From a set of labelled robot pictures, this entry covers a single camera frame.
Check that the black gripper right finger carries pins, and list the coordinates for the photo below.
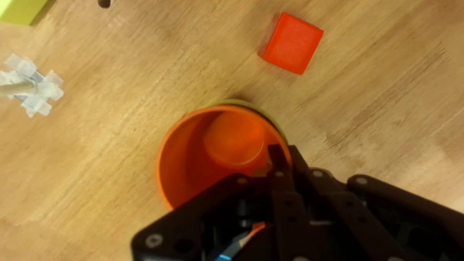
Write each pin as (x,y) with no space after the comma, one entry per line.
(386,222)

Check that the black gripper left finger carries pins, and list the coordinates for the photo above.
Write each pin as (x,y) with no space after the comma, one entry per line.
(203,227)

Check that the orange plastic cup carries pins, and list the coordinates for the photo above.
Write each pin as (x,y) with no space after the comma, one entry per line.
(193,160)

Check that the red wooden block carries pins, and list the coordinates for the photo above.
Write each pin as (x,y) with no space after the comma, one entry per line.
(292,44)

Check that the long clear plastic stick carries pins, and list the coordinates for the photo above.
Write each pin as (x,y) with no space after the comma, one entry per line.
(9,87)

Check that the yellow wooden block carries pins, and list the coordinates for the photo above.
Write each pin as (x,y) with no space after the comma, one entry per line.
(19,9)

